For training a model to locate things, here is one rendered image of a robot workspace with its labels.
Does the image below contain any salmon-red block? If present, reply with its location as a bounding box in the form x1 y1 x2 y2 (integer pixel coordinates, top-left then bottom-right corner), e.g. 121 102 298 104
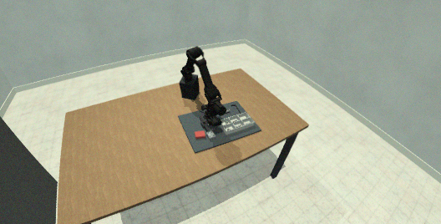
195 131 205 139

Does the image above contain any white divided parts tray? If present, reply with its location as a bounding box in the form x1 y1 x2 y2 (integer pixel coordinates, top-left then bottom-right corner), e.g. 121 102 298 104
220 112 254 135

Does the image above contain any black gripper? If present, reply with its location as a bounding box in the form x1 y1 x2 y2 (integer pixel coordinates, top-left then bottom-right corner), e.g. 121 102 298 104
201 104 222 127

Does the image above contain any white mounting bracket with four holes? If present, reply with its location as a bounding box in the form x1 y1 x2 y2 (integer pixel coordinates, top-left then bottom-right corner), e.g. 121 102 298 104
206 131 215 140

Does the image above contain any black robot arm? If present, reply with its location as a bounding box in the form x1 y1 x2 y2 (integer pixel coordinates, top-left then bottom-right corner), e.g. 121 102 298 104
180 46 226 116

